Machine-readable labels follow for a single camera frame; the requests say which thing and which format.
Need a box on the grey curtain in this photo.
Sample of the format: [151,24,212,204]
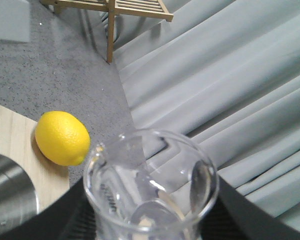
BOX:
[114,0,300,231]

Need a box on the grey flat panel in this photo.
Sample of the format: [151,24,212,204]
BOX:
[0,0,31,43]

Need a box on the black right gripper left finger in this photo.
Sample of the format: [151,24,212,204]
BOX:
[0,178,96,240]

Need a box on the wooden folding rack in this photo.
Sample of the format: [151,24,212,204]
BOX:
[40,0,174,64]

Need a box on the steel cocktail jigger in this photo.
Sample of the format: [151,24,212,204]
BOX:
[0,154,40,235]

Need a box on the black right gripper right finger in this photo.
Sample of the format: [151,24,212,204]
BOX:
[199,178,300,240]

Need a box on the yellow lemon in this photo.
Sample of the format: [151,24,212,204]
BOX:
[34,111,91,166]

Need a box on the glass measuring beaker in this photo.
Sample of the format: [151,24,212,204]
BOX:
[83,129,219,240]

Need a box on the wooden cutting board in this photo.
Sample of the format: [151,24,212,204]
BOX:
[0,105,70,212]

